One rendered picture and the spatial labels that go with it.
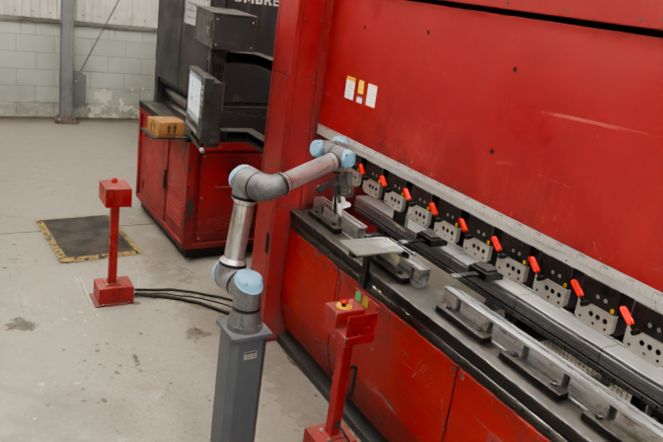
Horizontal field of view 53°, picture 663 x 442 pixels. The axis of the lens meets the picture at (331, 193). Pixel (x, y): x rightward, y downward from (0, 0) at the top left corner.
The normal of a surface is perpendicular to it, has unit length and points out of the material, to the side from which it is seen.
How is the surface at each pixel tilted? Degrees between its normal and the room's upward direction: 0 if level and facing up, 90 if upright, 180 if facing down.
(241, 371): 90
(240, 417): 90
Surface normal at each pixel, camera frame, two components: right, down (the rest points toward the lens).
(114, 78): 0.51, 0.32
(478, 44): -0.86, 0.04
